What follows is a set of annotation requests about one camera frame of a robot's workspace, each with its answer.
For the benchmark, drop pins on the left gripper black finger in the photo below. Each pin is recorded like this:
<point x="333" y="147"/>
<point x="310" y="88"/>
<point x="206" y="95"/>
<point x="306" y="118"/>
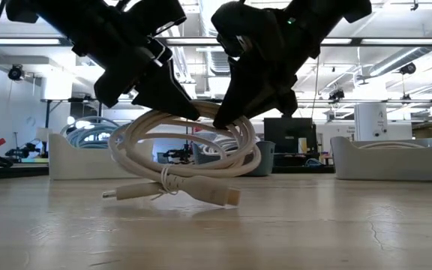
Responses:
<point x="163" y="97"/>

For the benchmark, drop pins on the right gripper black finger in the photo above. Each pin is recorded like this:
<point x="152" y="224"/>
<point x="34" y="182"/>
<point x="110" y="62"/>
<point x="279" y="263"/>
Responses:
<point x="246" y="97"/>

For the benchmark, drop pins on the teal plastic bin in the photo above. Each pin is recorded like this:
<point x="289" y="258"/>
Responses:
<point x="264" y="157"/>

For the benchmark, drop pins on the white plastic bin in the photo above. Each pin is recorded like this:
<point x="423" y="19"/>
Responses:
<point x="77" y="161"/>
<point x="388" y="161"/>

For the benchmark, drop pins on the white pillar with dome cameras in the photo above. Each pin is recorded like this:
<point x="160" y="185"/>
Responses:
<point x="370" y="122"/>

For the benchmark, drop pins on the black overhead frame beam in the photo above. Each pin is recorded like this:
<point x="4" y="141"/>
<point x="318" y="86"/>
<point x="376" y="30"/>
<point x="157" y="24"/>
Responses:
<point x="354" y="41"/>

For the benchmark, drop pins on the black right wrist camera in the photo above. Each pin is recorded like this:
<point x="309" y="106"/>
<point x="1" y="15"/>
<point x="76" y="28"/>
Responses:
<point x="358" y="9"/>

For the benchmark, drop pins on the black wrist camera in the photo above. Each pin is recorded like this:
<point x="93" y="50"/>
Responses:
<point x="21" y="9"/>
<point x="358" y="9"/>

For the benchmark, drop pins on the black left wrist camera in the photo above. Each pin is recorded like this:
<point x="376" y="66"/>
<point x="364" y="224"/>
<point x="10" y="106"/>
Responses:
<point x="21" y="9"/>

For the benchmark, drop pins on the black hanging camera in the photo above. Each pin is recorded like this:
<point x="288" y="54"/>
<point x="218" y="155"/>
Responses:
<point x="408" y="68"/>
<point x="15" y="72"/>

